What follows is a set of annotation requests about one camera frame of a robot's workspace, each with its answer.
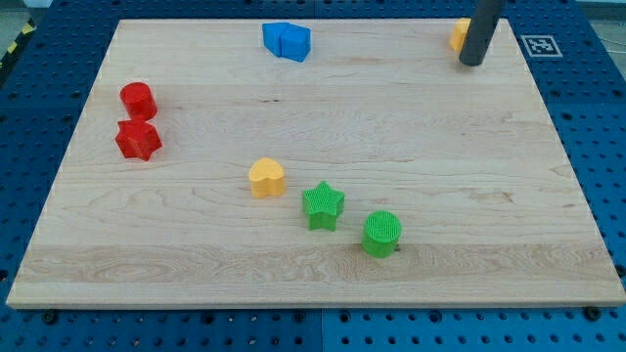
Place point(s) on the yellow hexagon block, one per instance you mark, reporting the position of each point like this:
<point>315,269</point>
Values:
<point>459,33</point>

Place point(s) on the light wooden board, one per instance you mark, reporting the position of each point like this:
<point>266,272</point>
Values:
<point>467,158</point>

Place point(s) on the green star block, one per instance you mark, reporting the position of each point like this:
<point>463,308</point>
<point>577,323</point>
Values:
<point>322,206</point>

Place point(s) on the yellow heart block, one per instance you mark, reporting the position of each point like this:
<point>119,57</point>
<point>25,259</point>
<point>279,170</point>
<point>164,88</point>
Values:
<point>267,178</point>

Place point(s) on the green cylinder block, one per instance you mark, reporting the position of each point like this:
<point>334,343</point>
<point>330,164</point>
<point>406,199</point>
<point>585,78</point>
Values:
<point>382,230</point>

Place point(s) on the blue cube block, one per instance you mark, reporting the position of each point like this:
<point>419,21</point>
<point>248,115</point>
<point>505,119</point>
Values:
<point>295,42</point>

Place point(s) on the blue angular block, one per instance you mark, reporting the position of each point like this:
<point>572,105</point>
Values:
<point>272,32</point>

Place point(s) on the red star block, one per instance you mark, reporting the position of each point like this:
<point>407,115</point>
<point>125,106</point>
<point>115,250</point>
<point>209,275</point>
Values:
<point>137,139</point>

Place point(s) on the red cylinder block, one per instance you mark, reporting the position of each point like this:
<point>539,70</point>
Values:
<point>138,101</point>

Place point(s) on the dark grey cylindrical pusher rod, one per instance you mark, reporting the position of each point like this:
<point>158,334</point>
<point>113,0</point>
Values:
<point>482,25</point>

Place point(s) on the white fiducial marker tag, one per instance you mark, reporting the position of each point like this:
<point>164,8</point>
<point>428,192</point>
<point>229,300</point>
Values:
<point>541,46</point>

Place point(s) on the black yellow hazard tape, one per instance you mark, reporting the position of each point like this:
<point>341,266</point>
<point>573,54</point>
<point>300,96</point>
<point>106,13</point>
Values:
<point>17,46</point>

